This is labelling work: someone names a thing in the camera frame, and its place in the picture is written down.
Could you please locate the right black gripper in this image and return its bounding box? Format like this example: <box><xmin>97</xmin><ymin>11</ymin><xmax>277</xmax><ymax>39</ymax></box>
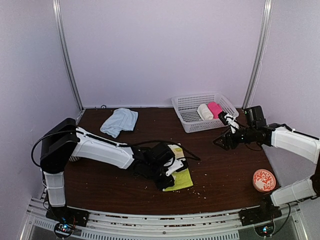
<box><xmin>213</xmin><ymin>126</ymin><xmax>256</xmax><ymax>151</ymax></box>

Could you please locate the green patterned towel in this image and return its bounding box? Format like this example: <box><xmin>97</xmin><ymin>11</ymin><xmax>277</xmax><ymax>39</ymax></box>
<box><xmin>163</xmin><ymin>144</ymin><xmax>193</xmax><ymax>192</ymax></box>

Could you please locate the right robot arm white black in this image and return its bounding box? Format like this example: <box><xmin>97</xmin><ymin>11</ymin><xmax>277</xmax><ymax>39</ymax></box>
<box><xmin>213</xmin><ymin>105</ymin><xmax>320</xmax><ymax>221</ymax></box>

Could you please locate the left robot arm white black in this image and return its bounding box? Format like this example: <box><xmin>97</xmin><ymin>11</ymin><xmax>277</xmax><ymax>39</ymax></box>
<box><xmin>36</xmin><ymin>118</ymin><xmax>175</xmax><ymax>222</ymax></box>

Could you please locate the rolled pink towel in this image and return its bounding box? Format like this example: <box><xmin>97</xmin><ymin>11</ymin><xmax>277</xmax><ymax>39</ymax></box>
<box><xmin>207</xmin><ymin>102</ymin><xmax>226</xmax><ymax>119</ymax></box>

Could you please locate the white plastic basket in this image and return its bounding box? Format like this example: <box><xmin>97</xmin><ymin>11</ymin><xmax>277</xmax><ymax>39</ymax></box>
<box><xmin>171</xmin><ymin>92</ymin><xmax>239</xmax><ymax>133</ymax></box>

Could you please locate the rolled white towel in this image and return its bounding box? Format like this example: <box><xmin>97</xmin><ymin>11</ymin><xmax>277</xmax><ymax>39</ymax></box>
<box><xmin>197</xmin><ymin>103</ymin><xmax>214</xmax><ymax>121</ymax></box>

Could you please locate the red patterned bowl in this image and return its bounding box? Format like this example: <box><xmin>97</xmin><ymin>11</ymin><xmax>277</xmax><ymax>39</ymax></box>
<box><xmin>252</xmin><ymin>169</ymin><xmax>277</xmax><ymax>193</ymax></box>

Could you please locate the light blue towel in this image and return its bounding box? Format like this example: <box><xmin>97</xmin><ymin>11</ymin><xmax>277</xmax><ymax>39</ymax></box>
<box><xmin>100</xmin><ymin>108</ymin><xmax>139</xmax><ymax>139</ymax></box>

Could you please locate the striped ceramic mug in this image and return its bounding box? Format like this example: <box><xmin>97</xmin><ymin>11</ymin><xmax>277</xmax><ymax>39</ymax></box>
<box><xmin>69</xmin><ymin>156</ymin><xmax>81</xmax><ymax>163</ymax></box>

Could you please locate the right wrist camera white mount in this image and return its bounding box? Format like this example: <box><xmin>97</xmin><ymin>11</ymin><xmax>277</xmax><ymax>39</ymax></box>
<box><xmin>218</xmin><ymin>111</ymin><xmax>240</xmax><ymax>134</ymax></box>

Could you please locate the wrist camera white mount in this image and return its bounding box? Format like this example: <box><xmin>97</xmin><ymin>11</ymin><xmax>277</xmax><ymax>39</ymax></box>
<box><xmin>164</xmin><ymin>158</ymin><xmax>188</xmax><ymax>177</ymax></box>
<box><xmin>218</xmin><ymin>111</ymin><xmax>240</xmax><ymax>134</ymax></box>

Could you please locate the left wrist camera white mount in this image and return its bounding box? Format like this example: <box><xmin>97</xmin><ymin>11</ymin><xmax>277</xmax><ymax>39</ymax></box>
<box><xmin>164</xmin><ymin>158</ymin><xmax>188</xmax><ymax>177</ymax></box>

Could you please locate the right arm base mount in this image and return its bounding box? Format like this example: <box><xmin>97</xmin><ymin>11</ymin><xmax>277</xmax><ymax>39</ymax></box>
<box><xmin>238</xmin><ymin>195</ymin><xmax>282</xmax><ymax>226</ymax></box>

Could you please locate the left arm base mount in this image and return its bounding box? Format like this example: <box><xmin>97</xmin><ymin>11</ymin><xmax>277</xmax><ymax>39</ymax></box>
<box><xmin>45</xmin><ymin>205</ymin><xmax>89</xmax><ymax>227</ymax></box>

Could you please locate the right aluminium frame post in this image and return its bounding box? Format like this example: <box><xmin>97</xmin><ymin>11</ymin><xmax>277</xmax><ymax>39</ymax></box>
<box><xmin>242</xmin><ymin>0</ymin><xmax>273</xmax><ymax>109</ymax></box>

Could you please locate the aluminium frame post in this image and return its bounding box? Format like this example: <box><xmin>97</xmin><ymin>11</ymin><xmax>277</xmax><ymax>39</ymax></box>
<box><xmin>242</xmin><ymin>0</ymin><xmax>273</xmax><ymax>109</ymax></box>
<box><xmin>52</xmin><ymin>0</ymin><xmax>84</xmax><ymax>112</ymax></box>

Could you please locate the left aluminium frame post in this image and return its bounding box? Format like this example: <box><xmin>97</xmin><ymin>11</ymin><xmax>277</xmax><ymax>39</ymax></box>
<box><xmin>52</xmin><ymin>0</ymin><xmax>84</xmax><ymax>112</ymax></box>

